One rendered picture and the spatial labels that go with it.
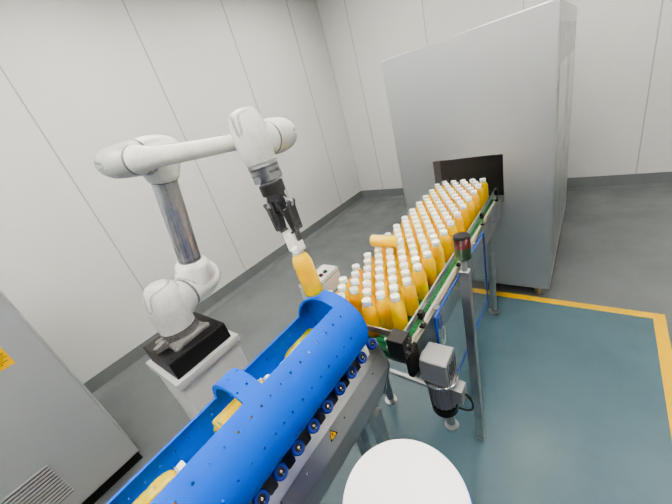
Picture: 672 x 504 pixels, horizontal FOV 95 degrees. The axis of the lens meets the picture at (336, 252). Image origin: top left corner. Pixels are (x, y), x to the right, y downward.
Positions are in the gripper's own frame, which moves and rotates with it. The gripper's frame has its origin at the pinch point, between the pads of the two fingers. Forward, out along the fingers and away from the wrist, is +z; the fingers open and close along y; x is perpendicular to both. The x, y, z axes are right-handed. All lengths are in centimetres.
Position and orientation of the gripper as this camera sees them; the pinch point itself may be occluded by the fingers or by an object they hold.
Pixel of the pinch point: (294, 240)
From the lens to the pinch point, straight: 102.7
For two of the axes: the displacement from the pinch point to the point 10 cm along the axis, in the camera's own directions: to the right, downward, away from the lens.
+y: 7.5, 0.1, -6.7
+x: 5.9, -4.8, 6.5
